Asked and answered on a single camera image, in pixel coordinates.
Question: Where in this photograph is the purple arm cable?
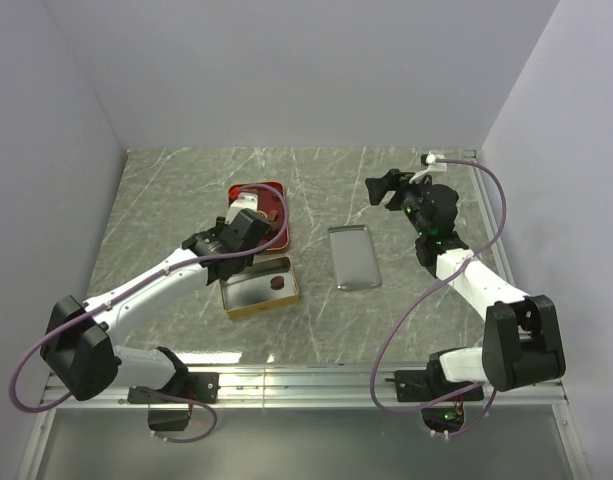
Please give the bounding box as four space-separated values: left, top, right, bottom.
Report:
9 183 291 446
370 157 510 441

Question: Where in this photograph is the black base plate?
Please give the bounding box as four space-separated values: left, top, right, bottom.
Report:
386 369 471 403
127 371 220 404

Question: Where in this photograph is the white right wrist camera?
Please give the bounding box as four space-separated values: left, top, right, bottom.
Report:
409 153 447 184

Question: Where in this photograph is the gold tin box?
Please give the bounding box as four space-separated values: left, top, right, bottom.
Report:
219 256 300 320

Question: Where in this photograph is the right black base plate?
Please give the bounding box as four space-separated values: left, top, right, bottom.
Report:
386 369 471 403

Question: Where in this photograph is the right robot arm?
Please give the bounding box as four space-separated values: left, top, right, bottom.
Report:
365 169 566 399

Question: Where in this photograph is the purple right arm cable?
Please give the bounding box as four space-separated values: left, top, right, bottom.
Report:
370 157 510 441

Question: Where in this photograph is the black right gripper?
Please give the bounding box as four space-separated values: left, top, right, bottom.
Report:
365 169 437 238

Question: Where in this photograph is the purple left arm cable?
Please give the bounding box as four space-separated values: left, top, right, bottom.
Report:
9 183 291 446

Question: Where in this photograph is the aluminium mounting rail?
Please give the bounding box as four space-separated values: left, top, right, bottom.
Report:
40 364 568 409

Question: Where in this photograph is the red rectangular tray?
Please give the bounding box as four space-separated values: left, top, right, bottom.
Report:
228 181 290 254

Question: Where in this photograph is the silver tin lid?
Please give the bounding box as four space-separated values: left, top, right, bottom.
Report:
328 225 381 292

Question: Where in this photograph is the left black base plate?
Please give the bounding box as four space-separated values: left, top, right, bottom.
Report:
127 371 220 404

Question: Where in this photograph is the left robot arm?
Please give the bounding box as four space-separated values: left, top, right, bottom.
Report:
40 209 271 402

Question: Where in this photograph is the black box under rail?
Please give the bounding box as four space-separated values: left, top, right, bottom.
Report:
147 409 191 433

